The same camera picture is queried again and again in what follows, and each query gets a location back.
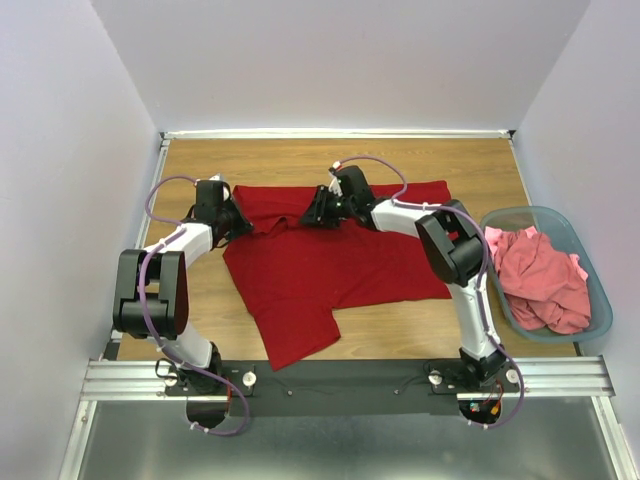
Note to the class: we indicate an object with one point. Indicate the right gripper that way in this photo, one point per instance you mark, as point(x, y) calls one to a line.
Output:
point(319, 199)

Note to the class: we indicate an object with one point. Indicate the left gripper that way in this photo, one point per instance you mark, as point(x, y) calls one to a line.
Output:
point(244, 224)

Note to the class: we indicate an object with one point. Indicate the dark red t-shirt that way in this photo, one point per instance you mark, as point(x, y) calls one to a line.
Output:
point(291, 277)

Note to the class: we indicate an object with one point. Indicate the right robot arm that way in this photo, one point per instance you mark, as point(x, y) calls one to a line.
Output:
point(454, 245)

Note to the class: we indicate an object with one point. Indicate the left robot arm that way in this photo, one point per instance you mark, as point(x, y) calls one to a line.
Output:
point(151, 299)

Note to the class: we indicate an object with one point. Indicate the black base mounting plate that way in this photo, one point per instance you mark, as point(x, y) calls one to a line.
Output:
point(338, 388)

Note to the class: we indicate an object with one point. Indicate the translucent blue laundry basket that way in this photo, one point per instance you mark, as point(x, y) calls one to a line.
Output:
point(565, 239)

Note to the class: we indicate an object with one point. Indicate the pink t-shirt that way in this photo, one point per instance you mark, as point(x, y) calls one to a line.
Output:
point(544, 287)

